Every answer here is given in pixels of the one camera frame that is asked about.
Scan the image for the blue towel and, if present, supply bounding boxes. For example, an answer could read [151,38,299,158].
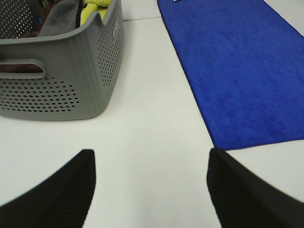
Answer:
[157,0,304,150]

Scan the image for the yellow-green towel in basket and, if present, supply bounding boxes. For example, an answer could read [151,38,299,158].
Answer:
[80,0,111,25]

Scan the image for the grey towel in basket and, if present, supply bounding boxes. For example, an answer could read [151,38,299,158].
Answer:
[38,0,82,37]

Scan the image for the grey perforated laundry basket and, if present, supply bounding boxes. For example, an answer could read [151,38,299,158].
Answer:
[0,0,124,121]

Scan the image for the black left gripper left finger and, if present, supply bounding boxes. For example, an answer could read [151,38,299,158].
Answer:
[0,149,96,228]

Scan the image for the brown towel in basket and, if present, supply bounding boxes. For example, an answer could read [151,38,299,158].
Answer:
[0,64,43,73]

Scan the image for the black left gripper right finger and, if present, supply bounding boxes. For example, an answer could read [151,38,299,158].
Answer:
[206,148,304,228]

